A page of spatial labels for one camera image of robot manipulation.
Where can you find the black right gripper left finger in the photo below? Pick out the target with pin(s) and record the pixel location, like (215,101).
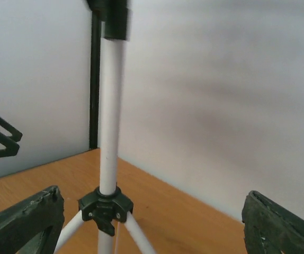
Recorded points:
(34,224)

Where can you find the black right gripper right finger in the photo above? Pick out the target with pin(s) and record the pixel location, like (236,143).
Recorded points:
(269,227)

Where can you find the white tripod music stand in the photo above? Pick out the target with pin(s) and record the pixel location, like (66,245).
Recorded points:
(107,202)

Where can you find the black aluminium frame rail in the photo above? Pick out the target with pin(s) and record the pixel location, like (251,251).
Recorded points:
(94,82)

